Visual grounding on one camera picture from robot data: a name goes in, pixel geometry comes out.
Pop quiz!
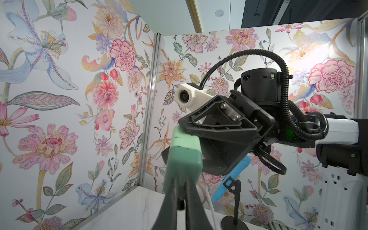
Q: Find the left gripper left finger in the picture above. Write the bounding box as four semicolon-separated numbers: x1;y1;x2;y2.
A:
152;177;179;230

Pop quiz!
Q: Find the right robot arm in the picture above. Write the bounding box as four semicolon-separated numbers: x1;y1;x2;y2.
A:
174;49;368;230

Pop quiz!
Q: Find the green charger adapter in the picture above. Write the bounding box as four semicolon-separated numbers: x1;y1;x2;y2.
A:
163;125;203;200

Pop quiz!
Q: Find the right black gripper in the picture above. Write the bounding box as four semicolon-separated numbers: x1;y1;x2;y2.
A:
178;68;287;175

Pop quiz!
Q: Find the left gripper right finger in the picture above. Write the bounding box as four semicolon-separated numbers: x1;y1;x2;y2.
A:
185;178;213;230

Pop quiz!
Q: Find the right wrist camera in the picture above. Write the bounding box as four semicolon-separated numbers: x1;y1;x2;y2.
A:
174;83;214;114

